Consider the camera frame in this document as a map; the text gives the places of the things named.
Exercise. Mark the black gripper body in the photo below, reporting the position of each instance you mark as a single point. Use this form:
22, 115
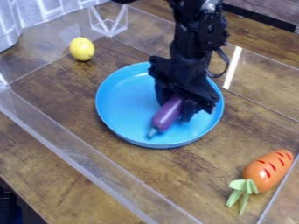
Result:
186, 74

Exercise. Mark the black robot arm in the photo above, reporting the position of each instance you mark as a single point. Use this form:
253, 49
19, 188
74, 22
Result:
201, 35

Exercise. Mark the clear acrylic enclosure wall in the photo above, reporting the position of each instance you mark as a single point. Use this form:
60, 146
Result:
131, 192

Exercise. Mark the orange toy carrot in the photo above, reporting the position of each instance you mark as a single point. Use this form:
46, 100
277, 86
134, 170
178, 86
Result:
261, 176

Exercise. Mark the purple toy eggplant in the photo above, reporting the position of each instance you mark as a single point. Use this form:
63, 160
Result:
166, 116

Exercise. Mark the grey checked curtain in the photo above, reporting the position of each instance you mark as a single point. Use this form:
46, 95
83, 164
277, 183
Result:
24, 13

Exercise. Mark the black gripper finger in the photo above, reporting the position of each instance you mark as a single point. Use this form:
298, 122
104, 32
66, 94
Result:
163, 92
190, 108

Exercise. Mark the yellow toy lemon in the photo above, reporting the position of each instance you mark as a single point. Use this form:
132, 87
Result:
82, 49

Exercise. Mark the blue round tray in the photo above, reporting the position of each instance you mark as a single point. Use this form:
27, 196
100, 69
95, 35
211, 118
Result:
126, 106

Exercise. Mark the clear acrylic corner bracket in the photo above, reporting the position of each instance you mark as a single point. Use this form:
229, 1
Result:
106, 26

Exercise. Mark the dark wooden ledge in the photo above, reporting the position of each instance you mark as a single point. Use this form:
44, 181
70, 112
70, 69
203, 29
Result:
278, 23

